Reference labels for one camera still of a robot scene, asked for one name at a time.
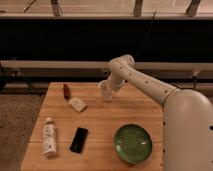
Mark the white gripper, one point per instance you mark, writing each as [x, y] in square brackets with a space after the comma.
[114, 87]

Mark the white ceramic cup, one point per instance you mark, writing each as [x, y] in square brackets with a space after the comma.
[106, 95]

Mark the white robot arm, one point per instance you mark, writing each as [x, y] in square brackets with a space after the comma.
[187, 116]

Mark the green ceramic bowl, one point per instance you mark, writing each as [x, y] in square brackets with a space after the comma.
[133, 144]

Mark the small red brown object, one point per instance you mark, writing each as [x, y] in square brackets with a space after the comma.
[66, 92]

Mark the black phone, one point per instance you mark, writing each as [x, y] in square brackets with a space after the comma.
[79, 140]

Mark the white plastic bottle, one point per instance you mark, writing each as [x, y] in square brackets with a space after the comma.
[49, 138]

